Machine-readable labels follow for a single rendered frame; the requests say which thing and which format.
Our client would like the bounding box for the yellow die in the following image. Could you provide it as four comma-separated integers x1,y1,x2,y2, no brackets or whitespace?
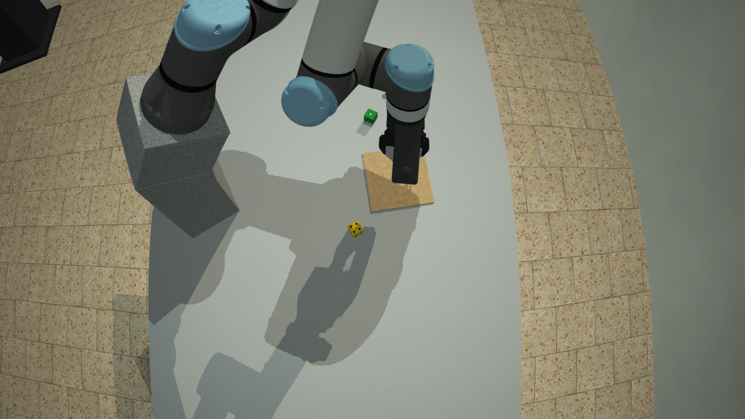
348,221,363,238

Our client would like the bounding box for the green die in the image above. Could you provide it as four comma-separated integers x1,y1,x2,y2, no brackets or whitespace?
364,109,378,124

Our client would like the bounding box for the tan mat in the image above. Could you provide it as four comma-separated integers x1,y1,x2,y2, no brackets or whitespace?
363,151,434,212

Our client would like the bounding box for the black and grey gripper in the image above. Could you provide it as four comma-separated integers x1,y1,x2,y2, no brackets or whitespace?
379,109,430,162

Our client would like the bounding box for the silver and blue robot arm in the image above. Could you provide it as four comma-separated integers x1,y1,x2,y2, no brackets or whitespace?
140,0,435,184

